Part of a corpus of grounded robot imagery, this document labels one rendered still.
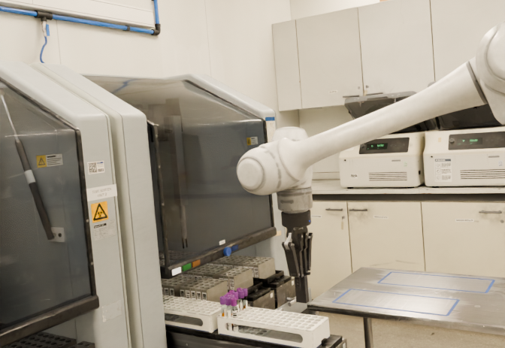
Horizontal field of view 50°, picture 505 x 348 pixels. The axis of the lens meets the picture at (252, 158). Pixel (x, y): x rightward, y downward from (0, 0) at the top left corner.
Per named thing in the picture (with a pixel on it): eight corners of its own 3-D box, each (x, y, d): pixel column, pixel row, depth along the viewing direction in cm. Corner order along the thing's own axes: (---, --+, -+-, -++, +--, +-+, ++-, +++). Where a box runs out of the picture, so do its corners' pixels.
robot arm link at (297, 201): (269, 190, 136) (270, 213, 136) (301, 190, 131) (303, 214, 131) (286, 186, 143) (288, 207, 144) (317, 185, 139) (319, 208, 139)
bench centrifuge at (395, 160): (338, 189, 381) (332, 98, 378) (372, 179, 432) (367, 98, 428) (417, 189, 349) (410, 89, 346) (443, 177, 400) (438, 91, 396)
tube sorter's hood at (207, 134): (54, 267, 181) (35, 77, 178) (173, 231, 232) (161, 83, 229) (170, 279, 153) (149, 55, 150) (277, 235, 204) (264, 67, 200)
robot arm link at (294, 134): (282, 185, 144) (261, 192, 133) (278, 127, 143) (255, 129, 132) (321, 184, 139) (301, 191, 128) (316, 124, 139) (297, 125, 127)
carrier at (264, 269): (271, 273, 205) (270, 257, 205) (276, 273, 204) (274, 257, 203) (254, 281, 195) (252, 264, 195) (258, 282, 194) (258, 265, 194)
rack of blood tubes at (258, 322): (217, 338, 149) (215, 316, 148) (237, 325, 157) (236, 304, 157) (314, 355, 132) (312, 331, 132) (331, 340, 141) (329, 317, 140)
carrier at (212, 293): (223, 297, 179) (222, 279, 179) (228, 298, 178) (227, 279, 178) (202, 308, 170) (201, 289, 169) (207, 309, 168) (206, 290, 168)
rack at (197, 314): (135, 323, 166) (133, 304, 166) (157, 313, 174) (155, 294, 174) (212, 337, 150) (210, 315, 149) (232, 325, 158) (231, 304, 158)
